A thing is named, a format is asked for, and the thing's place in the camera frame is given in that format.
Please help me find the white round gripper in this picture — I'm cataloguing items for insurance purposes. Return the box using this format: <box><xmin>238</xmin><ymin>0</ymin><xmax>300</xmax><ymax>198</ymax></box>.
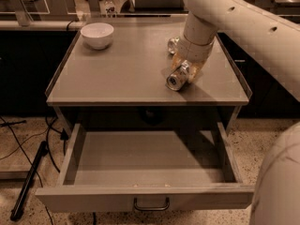
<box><xmin>172</xmin><ymin>36</ymin><xmax>215</xmax><ymax>83</ymax></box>

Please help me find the blue silver redbull can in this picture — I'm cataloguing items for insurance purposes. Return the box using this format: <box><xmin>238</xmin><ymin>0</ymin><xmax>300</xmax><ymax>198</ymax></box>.
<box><xmin>166</xmin><ymin>61</ymin><xmax>190</xmax><ymax>91</ymax></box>

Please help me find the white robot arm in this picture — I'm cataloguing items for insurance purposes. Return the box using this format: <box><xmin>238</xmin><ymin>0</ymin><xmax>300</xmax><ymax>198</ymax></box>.
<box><xmin>173</xmin><ymin>0</ymin><xmax>300</xmax><ymax>225</ymax></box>

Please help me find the green soda can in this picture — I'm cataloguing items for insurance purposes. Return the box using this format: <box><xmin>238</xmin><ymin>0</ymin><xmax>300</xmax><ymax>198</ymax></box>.
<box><xmin>167</xmin><ymin>37</ymin><xmax>179</xmax><ymax>54</ymax></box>

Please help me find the grey cabinet with glass top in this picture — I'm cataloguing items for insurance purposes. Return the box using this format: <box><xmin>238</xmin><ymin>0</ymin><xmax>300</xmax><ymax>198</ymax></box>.
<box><xmin>47</xmin><ymin>17</ymin><xmax>251</xmax><ymax>123</ymax></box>

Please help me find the open grey top drawer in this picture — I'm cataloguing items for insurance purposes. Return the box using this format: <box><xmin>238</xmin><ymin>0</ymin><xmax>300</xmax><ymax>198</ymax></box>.
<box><xmin>36</xmin><ymin>125</ymin><xmax>254</xmax><ymax>212</ymax></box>

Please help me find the clear plastic water bottle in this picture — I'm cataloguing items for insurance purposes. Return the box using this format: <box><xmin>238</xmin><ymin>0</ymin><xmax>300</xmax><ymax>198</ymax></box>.
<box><xmin>104</xmin><ymin>0</ymin><xmax>116</xmax><ymax>17</ymax></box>

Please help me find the white ceramic bowl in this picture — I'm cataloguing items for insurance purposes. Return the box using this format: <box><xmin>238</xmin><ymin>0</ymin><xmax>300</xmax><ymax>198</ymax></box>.
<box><xmin>81</xmin><ymin>22</ymin><xmax>114</xmax><ymax>50</ymax></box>

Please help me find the black bar on floor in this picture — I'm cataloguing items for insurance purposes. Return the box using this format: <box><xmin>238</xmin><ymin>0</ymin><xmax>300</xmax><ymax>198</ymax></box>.
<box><xmin>10</xmin><ymin>141</ymin><xmax>47</xmax><ymax>221</ymax></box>

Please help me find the black floor cable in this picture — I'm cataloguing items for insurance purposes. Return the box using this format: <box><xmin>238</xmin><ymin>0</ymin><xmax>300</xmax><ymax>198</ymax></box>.
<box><xmin>0</xmin><ymin>115</ymin><xmax>70</xmax><ymax>225</ymax></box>

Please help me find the black metal drawer handle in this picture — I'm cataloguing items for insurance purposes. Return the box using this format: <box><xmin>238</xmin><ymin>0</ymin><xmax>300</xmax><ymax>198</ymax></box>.
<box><xmin>133</xmin><ymin>197</ymin><xmax>170</xmax><ymax>212</ymax></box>

